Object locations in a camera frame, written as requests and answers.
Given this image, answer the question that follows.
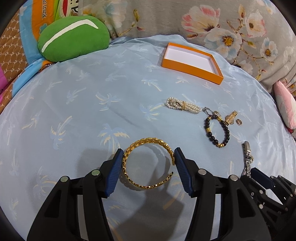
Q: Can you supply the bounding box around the silver metal wristwatch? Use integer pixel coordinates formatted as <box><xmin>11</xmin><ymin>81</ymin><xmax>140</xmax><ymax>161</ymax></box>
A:
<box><xmin>242</xmin><ymin>141</ymin><xmax>253</xmax><ymax>177</ymax></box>

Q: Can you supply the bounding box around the gold metal wristwatch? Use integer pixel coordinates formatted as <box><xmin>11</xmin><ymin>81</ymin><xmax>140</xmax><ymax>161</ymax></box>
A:
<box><xmin>225</xmin><ymin>110</ymin><xmax>238</xmax><ymax>125</ymax></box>

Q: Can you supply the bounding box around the black and gold bead bracelet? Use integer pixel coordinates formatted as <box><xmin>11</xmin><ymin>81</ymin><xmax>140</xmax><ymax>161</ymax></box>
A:
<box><xmin>204</xmin><ymin>114</ymin><xmax>230</xmax><ymax>149</ymax></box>

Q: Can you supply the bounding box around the gold chain bangle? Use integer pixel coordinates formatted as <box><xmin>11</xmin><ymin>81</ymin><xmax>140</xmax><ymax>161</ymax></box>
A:
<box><xmin>122</xmin><ymin>138</ymin><xmax>175</xmax><ymax>190</ymax></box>

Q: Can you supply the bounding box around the small gold hoop earring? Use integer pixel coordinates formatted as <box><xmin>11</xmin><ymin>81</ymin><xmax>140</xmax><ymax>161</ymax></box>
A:
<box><xmin>236</xmin><ymin>119</ymin><xmax>242</xmax><ymax>126</ymax></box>

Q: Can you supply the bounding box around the rose gold hoop earring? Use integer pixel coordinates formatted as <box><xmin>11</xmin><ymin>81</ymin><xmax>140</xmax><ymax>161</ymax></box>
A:
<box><xmin>213</xmin><ymin>110</ymin><xmax>222</xmax><ymax>120</ymax></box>

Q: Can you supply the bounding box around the pink pillow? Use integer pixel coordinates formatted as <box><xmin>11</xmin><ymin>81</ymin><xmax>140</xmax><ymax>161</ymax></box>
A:
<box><xmin>273</xmin><ymin>81</ymin><xmax>295</xmax><ymax>139</ymax></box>

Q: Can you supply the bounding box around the light blue palm-print cloth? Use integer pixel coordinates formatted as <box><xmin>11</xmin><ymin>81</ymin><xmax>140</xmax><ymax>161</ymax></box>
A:
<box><xmin>1</xmin><ymin>35</ymin><xmax>295</xmax><ymax>238</ymax></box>

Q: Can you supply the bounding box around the orange shallow cardboard box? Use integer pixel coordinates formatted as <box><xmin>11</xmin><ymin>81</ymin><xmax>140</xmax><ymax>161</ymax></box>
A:
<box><xmin>162</xmin><ymin>42</ymin><xmax>224</xmax><ymax>85</ymax></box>

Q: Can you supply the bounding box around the grey floral blanket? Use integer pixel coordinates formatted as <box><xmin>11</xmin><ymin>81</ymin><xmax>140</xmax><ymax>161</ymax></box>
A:
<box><xmin>78</xmin><ymin>1</ymin><xmax>295</xmax><ymax>93</ymax></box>

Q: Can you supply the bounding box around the colourful printed bedsheet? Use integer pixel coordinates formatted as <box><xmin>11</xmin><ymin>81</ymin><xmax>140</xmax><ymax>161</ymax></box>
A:
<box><xmin>1</xmin><ymin>1</ymin><xmax>79</xmax><ymax>110</ymax></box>

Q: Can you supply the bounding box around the green plush pillow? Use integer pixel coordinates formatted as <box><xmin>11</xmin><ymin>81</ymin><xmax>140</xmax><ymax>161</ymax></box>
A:
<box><xmin>38</xmin><ymin>16</ymin><xmax>110</xmax><ymax>62</ymax></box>

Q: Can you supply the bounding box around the white pearl multi-strand bracelet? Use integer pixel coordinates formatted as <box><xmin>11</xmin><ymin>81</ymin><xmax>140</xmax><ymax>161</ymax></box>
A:
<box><xmin>164</xmin><ymin>97</ymin><xmax>202</xmax><ymax>115</ymax></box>

